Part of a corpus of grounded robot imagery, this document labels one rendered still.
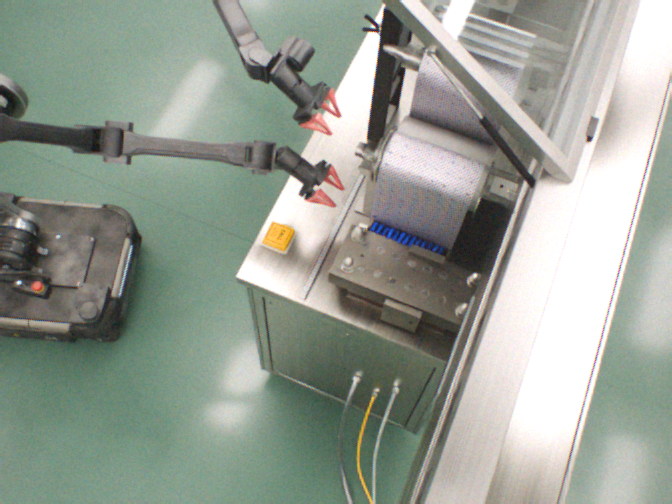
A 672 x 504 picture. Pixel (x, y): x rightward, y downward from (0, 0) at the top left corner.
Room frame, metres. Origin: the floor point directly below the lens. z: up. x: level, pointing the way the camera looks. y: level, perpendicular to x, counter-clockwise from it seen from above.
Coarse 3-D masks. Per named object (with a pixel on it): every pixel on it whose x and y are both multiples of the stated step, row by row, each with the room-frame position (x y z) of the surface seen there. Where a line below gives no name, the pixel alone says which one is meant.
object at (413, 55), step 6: (408, 48) 1.29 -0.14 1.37; (414, 48) 1.29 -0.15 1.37; (420, 48) 1.29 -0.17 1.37; (426, 48) 1.30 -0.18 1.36; (408, 54) 1.27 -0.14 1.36; (414, 54) 1.27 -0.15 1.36; (420, 54) 1.28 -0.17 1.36; (402, 60) 1.27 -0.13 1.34; (408, 60) 1.26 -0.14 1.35; (414, 60) 1.26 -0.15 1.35; (420, 60) 1.26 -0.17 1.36; (402, 66) 1.27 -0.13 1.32; (408, 66) 1.26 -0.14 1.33; (414, 66) 1.26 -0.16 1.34
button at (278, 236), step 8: (272, 224) 1.00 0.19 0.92; (280, 224) 1.00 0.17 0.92; (272, 232) 0.97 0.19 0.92; (280, 232) 0.97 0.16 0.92; (288, 232) 0.97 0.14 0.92; (264, 240) 0.94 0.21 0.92; (272, 240) 0.94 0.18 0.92; (280, 240) 0.95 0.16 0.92; (288, 240) 0.95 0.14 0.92; (280, 248) 0.93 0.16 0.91
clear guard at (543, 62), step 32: (448, 0) 0.92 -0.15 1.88; (480, 0) 0.96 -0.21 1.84; (512, 0) 1.00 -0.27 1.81; (544, 0) 1.05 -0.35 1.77; (576, 0) 1.11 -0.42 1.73; (608, 0) 1.17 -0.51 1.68; (480, 32) 0.90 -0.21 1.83; (512, 32) 0.94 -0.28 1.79; (544, 32) 0.99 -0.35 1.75; (576, 32) 1.04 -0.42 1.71; (480, 64) 0.84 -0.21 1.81; (512, 64) 0.88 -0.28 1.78; (544, 64) 0.93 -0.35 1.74; (576, 64) 0.97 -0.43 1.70; (512, 96) 0.82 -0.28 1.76; (544, 96) 0.86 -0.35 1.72; (576, 96) 0.91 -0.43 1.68; (544, 128) 0.81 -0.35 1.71
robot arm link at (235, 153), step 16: (128, 128) 1.07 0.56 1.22; (128, 144) 1.04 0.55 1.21; (144, 144) 1.04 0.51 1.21; (160, 144) 1.04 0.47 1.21; (176, 144) 1.04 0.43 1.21; (192, 144) 1.05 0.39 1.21; (208, 144) 1.05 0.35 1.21; (224, 144) 1.06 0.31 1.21; (240, 144) 1.06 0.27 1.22; (256, 144) 1.06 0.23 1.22; (112, 160) 1.00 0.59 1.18; (128, 160) 1.01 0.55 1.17; (208, 160) 1.03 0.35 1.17; (224, 160) 1.02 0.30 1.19; (240, 160) 1.02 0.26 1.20; (256, 160) 1.03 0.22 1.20
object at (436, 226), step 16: (384, 192) 0.98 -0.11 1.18; (384, 208) 0.97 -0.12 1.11; (400, 208) 0.96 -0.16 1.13; (416, 208) 0.95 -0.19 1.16; (432, 208) 0.93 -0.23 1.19; (400, 224) 0.96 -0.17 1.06; (416, 224) 0.94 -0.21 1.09; (432, 224) 0.93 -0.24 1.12; (448, 224) 0.92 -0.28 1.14; (432, 240) 0.93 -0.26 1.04; (448, 240) 0.91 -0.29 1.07
